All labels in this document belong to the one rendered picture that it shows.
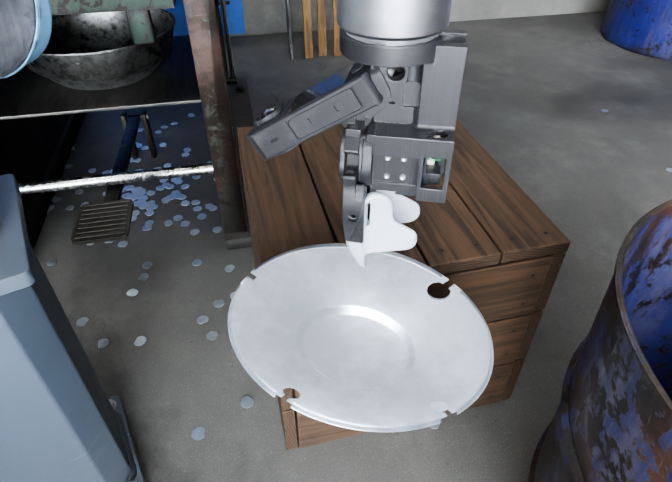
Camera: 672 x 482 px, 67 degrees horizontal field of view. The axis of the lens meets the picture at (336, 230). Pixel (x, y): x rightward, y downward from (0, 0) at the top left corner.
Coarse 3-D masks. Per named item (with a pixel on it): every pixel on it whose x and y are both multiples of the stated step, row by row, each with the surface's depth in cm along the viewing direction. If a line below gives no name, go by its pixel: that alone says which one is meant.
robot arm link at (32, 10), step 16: (0, 0) 44; (16, 0) 46; (32, 0) 47; (48, 0) 49; (0, 16) 44; (16, 16) 46; (32, 16) 48; (48, 16) 49; (0, 32) 45; (16, 32) 46; (32, 32) 48; (48, 32) 50; (0, 48) 45; (16, 48) 47; (32, 48) 49; (0, 64) 46; (16, 64) 49
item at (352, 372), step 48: (240, 288) 53; (288, 288) 52; (336, 288) 51; (384, 288) 49; (240, 336) 58; (288, 336) 56; (336, 336) 54; (384, 336) 52; (432, 336) 52; (480, 336) 51; (288, 384) 61; (336, 384) 60; (384, 384) 57; (432, 384) 56; (480, 384) 55
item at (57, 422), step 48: (0, 192) 53; (0, 240) 47; (0, 288) 43; (48, 288) 59; (0, 336) 47; (48, 336) 52; (0, 384) 50; (48, 384) 53; (96, 384) 70; (0, 432) 53; (48, 432) 57; (96, 432) 63; (0, 480) 57; (48, 480) 61; (96, 480) 66; (144, 480) 74
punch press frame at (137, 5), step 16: (64, 0) 84; (80, 0) 85; (96, 0) 85; (112, 0) 86; (128, 0) 86; (144, 0) 86; (160, 0) 87; (128, 16) 88; (144, 16) 88; (144, 32) 90; (96, 176) 105; (112, 176) 105; (128, 176) 105; (144, 176) 106; (160, 176) 107; (176, 176) 107; (32, 192) 103
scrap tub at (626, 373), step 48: (624, 240) 43; (624, 288) 52; (624, 336) 36; (576, 384) 46; (624, 384) 36; (576, 432) 44; (624, 432) 36; (528, 480) 58; (576, 480) 43; (624, 480) 36
